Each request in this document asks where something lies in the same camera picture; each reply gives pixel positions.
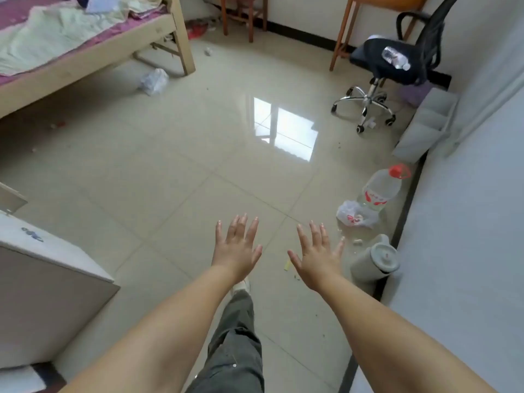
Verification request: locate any person's left hand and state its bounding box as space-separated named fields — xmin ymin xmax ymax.
xmin=211 ymin=214 xmax=263 ymax=284

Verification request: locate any person's right hand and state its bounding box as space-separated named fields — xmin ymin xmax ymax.
xmin=287 ymin=220 xmax=346 ymax=293

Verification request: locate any person's left forearm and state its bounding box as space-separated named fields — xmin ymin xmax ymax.
xmin=61 ymin=264 xmax=243 ymax=393

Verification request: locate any person's right forearm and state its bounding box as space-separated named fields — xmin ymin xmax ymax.
xmin=318 ymin=274 xmax=499 ymax=393

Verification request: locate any white red-printed plastic bag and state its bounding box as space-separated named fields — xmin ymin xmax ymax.
xmin=336 ymin=200 xmax=381 ymax=230

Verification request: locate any person's white shoe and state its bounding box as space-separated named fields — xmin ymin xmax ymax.
xmin=230 ymin=277 xmax=251 ymax=298

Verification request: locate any white electric kettle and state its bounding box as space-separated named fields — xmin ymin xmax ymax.
xmin=350 ymin=234 xmax=401 ymax=282

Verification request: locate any large red-capped water jug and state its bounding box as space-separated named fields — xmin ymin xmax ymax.
xmin=357 ymin=163 xmax=412 ymax=212

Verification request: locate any person's grey trouser leg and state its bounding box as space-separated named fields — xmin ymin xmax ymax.
xmin=185 ymin=290 xmax=265 ymax=393

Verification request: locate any white desk organizer shelf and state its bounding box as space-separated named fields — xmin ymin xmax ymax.
xmin=391 ymin=87 xmax=459 ymax=165

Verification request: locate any crumpled clear plastic bag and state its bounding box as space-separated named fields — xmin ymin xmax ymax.
xmin=138 ymin=68 xmax=169 ymax=97

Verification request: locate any purple cloth bag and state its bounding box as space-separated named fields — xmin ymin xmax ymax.
xmin=398 ymin=81 xmax=438 ymax=108

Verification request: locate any white cabinet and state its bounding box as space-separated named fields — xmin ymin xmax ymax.
xmin=0 ymin=211 xmax=121 ymax=370

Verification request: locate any black swivel office chair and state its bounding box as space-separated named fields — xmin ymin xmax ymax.
xmin=331 ymin=0 xmax=462 ymax=135

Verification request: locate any small clear water bottle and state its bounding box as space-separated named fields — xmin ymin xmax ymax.
xmin=381 ymin=46 xmax=412 ymax=72

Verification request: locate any red wrapper litter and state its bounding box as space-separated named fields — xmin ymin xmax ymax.
xmin=185 ymin=19 xmax=214 ymax=40

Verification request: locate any light wooden board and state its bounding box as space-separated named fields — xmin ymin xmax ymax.
xmin=0 ymin=182 xmax=28 ymax=215

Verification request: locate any brown wooden stool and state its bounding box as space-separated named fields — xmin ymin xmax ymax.
xmin=220 ymin=0 xmax=269 ymax=43

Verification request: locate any orange wooden desk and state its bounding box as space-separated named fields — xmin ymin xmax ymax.
xmin=329 ymin=0 xmax=430 ymax=72

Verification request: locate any pale green blanket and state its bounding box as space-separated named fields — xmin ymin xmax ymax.
xmin=0 ymin=0 xmax=164 ymax=76

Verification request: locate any blue and white clothing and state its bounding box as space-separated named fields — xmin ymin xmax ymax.
xmin=76 ymin=0 xmax=131 ymax=14

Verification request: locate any purple bed sheet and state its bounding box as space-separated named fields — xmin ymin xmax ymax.
xmin=0 ymin=0 xmax=168 ymax=87

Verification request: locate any light wooden bed frame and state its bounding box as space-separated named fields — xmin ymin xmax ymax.
xmin=0 ymin=0 xmax=196 ymax=119

